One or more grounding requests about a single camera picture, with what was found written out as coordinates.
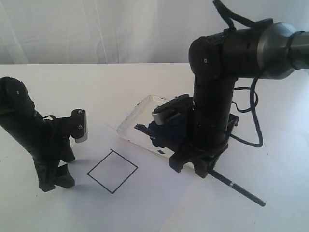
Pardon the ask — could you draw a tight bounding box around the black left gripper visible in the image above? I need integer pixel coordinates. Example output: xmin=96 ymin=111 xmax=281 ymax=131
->
xmin=23 ymin=116 xmax=75 ymax=192

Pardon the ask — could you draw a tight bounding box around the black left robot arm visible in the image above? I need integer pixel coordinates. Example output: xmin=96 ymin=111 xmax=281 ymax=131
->
xmin=0 ymin=77 xmax=75 ymax=192

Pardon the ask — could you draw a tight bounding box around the white backdrop curtain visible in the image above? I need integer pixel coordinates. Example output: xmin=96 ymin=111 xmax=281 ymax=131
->
xmin=0 ymin=0 xmax=309 ymax=65

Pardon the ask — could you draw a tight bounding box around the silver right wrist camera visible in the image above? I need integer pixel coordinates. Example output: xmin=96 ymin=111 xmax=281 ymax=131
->
xmin=152 ymin=94 xmax=193 ymax=125

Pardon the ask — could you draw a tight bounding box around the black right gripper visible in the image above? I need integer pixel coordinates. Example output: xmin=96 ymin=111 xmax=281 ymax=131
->
xmin=169 ymin=107 xmax=239 ymax=178

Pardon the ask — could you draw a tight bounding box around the white paper sheet with square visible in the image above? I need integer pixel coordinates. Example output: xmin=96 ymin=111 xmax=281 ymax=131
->
xmin=38 ymin=124 xmax=194 ymax=232

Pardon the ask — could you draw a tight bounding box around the white plastic paint tray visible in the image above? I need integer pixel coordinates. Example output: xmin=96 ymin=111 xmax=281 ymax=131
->
xmin=116 ymin=95 xmax=174 ymax=158

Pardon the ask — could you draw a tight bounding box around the dark blue paint blob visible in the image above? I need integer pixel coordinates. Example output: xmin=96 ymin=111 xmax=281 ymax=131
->
xmin=134 ymin=114 xmax=187 ymax=155

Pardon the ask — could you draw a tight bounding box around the black paintbrush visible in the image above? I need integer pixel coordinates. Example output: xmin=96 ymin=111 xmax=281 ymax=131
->
xmin=135 ymin=124 xmax=266 ymax=207

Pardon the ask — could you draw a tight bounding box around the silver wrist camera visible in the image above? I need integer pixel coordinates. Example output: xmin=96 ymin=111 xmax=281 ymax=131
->
xmin=152 ymin=94 xmax=193 ymax=125
xmin=71 ymin=109 xmax=88 ymax=143

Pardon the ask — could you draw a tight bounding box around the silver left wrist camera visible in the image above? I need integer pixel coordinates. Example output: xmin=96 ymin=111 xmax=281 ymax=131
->
xmin=71 ymin=109 xmax=88 ymax=143

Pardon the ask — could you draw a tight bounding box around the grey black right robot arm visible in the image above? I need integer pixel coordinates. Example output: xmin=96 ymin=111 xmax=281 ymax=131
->
xmin=169 ymin=20 xmax=309 ymax=178

